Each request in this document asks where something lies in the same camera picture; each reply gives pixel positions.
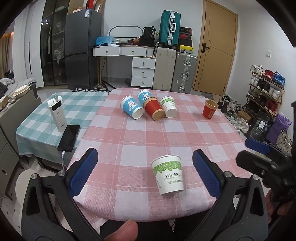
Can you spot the woven basket bag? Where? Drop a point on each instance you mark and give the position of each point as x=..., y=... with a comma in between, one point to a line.
x=284, y=142

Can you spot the black printed bag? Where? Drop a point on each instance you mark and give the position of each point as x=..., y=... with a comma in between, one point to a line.
x=258, y=130

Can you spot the left hand thumb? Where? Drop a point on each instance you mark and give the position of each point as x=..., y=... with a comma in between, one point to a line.
x=127, y=232

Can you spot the glass display cabinet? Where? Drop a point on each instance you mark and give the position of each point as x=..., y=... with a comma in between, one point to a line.
x=52, y=42

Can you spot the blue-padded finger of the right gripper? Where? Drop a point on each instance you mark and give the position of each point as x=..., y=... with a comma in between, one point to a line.
x=257, y=146

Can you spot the black bag on desk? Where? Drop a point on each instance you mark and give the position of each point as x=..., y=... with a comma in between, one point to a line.
x=147, y=39

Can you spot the right hand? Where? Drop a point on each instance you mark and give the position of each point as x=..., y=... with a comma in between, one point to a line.
x=270, y=206

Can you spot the purple bag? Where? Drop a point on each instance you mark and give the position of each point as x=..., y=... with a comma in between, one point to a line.
x=281, y=123

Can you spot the black refrigerator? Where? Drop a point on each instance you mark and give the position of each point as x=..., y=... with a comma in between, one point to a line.
x=81, y=31

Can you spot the black smartphone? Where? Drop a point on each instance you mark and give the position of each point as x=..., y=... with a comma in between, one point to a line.
x=68, y=138

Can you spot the blue cartoon paper cup front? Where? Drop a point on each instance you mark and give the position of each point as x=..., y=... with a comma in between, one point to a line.
x=131, y=107

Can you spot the white power bank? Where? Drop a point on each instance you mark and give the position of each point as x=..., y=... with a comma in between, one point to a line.
x=57, y=112

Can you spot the blue cartoon paper cup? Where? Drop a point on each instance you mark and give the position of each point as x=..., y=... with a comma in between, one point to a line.
x=131, y=107
x=143, y=95

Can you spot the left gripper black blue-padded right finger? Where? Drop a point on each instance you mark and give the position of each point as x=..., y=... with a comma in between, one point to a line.
x=239, y=212

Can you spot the beige suitcase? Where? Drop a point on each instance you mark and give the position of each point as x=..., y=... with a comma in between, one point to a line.
x=164, y=69

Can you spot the red paper cup upright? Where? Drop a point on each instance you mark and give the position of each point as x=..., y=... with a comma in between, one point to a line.
x=209, y=108

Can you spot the red paper cup lying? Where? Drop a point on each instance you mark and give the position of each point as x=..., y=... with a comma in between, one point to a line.
x=153, y=108

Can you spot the blue cartoon paper cup rear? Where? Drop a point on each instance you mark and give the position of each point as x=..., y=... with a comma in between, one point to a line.
x=143, y=95

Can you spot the stacked shoe boxes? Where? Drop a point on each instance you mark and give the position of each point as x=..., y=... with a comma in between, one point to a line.
x=185, y=40

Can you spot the white green paper cup lying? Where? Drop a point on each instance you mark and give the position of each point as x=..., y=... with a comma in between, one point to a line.
x=169, y=106

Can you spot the silver suitcase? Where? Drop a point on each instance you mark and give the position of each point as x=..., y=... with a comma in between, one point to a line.
x=184, y=71

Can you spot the pink plaid tablecloth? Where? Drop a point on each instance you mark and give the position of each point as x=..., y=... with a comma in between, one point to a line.
x=122, y=186

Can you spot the white drawer desk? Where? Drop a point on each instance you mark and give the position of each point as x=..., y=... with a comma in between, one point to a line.
x=134, y=62

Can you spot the white green-leaf paper cup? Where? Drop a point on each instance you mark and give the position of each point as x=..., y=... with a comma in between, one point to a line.
x=168, y=174

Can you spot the wooden door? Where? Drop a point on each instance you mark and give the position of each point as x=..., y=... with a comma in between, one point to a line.
x=216, y=49

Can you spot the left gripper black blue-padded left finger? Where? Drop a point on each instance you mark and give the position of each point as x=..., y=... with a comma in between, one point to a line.
x=39, y=220

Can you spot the blue plastic bag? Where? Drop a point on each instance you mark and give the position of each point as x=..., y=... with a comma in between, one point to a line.
x=105, y=41

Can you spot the teal suitcase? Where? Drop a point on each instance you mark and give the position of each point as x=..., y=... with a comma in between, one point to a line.
x=169, y=28

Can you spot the pile of shoes on floor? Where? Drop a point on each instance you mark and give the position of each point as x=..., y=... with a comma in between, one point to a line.
x=231, y=109

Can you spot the wooden shoe rack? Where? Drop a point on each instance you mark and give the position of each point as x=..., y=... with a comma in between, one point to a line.
x=266, y=89

